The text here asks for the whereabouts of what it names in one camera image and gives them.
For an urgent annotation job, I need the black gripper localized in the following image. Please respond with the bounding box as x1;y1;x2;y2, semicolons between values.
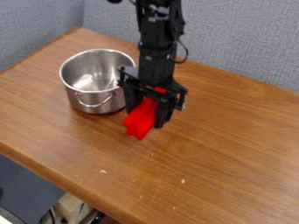
118;53;189;129

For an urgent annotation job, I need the red ridged block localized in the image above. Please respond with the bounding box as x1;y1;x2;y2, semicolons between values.
123;97;158;140

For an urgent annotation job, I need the metal pot with handle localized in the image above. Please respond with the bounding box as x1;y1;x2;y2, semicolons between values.
59;48;137;115

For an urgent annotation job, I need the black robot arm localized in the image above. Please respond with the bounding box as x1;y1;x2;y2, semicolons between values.
118;0;190;129

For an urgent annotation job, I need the beige box under table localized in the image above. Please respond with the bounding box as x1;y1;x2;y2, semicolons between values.
54;193;95;224

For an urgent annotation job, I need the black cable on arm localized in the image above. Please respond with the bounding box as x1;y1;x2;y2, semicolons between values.
170;39;190;65

